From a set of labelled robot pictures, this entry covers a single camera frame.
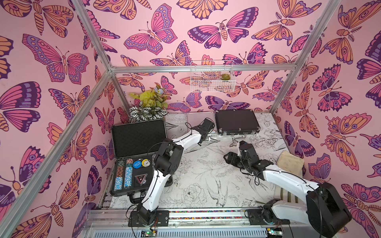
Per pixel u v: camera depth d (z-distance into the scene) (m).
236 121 1.09
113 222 0.73
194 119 1.10
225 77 0.92
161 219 0.73
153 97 1.04
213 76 0.95
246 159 0.66
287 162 0.92
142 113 0.91
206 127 0.82
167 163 0.58
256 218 0.73
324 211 0.41
